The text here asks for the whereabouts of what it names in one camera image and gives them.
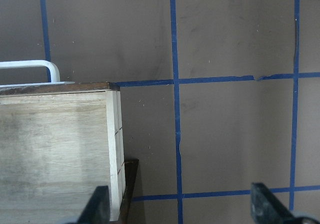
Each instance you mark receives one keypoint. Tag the light wooden drawer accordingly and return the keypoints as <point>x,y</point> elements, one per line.
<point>58,143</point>

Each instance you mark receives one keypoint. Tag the white drawer handle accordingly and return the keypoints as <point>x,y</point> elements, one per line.
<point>53,71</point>

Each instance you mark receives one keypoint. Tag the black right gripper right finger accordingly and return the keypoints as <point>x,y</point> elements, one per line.
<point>266,208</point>

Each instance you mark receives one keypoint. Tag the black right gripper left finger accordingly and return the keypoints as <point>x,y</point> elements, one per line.
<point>97,210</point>

